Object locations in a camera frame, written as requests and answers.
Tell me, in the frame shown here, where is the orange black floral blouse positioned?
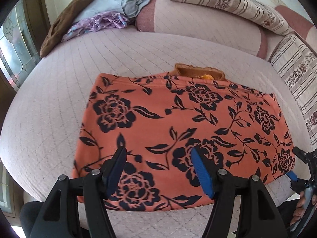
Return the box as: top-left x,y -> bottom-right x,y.
72,73 -> 295,211

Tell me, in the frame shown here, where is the person's right hand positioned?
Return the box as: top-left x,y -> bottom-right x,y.
290,191 -> 316,232

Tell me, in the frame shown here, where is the pink quilted bed cover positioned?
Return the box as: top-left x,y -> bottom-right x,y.
1,27 -> 312,237

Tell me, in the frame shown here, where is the striped floral side pillow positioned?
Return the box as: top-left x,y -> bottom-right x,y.
271,33 -> 316,146

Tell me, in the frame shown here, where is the pink quilted corner cushion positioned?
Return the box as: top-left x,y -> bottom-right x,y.
275,5 -> 317,52

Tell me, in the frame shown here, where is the stained glass window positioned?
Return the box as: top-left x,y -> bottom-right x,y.
0,0 -> 40,91

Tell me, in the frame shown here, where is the purple satin garment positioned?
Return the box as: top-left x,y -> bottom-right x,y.
62,11 -> 130,42

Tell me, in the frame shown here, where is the pink quilted back cushion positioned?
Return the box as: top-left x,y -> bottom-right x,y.
135,0 -> 268,60

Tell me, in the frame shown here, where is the brown garment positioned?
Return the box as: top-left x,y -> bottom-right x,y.
40,0 -> 94,58

